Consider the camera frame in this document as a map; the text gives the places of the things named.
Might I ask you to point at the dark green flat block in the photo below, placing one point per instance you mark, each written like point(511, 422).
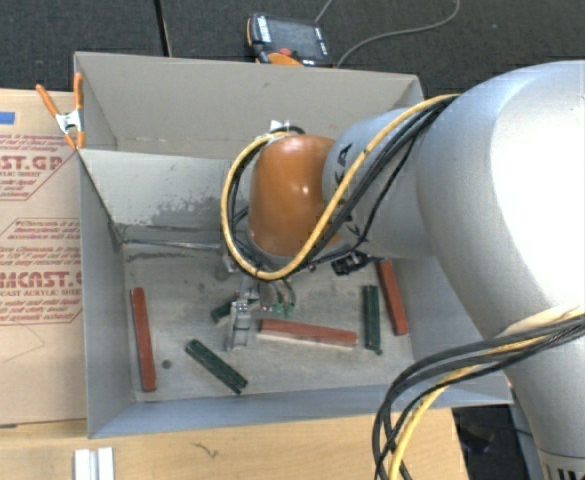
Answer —
point(371, 318)
point(220, 311)
point(216, 366)

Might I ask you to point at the red-brown flat block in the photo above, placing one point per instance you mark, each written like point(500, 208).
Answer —
point(307, 333)
point(143, 340)
point(393, 300)

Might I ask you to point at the brown cardboard board red print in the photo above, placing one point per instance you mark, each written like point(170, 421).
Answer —
point(32, 248)

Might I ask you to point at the black cylinder on white bracket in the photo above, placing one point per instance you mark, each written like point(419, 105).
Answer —
point(346, 265)

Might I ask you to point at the grey metal bin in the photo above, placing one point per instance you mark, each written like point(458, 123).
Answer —
point(182, 108)

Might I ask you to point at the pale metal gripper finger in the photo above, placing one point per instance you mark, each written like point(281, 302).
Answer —
point(233, 325)
point(245, 324)

